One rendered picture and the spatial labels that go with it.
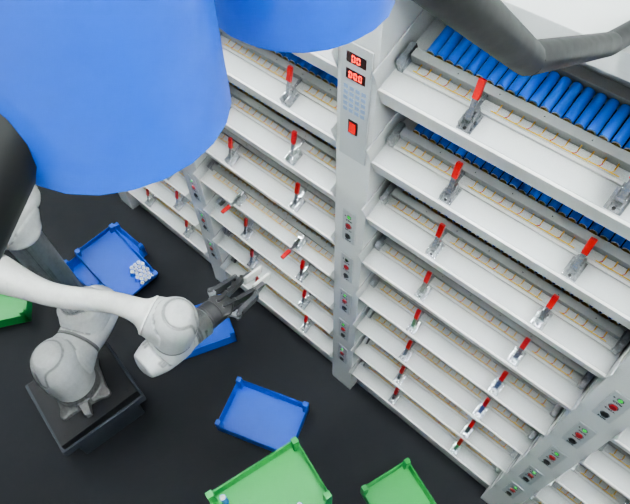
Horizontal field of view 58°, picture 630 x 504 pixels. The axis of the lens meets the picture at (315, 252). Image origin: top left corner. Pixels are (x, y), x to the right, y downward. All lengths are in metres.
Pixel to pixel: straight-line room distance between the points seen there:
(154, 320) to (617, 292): 0.95
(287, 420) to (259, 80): 1.36
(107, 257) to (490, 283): 1.84
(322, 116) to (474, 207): 0.39
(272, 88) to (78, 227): 1.80
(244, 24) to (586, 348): 1.15
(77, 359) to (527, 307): 1.43
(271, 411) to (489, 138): 1.57
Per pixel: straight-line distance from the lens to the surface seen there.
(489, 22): 0.32
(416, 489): 2.24
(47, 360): 2.03
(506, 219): 1.14
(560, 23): 0.84
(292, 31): 0.17
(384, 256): 1.50
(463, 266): 1.29
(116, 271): 2.67
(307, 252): 1.74
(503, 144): 1.00
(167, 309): 1.33
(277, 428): 2.28
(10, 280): 1.60
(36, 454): 2.50
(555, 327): 1.27
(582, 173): 0.99
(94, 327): 2.08
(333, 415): 2.29
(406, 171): 1.19
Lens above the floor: 2.17
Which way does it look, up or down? 55 degrees down
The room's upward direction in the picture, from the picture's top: 2 degrees counter-clockwise
